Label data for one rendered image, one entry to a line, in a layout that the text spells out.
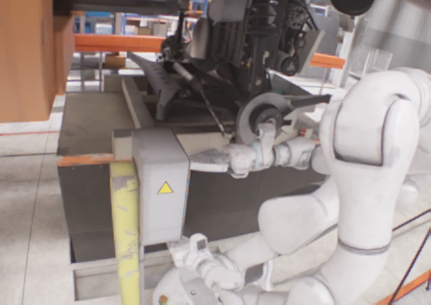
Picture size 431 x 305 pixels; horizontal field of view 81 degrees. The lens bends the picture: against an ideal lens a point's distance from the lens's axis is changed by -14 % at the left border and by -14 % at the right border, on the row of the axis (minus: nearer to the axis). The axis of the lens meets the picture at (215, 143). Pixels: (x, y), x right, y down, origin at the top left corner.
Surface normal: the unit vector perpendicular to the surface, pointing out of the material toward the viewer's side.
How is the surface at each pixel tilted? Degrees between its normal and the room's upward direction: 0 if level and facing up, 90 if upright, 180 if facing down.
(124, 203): 90
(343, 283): 94
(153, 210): 90
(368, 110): 66
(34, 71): 90
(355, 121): 75
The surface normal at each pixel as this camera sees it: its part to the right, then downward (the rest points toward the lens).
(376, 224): -0.16, 0.17
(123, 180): 0.38, 0.48
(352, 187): -0.83, 0.24
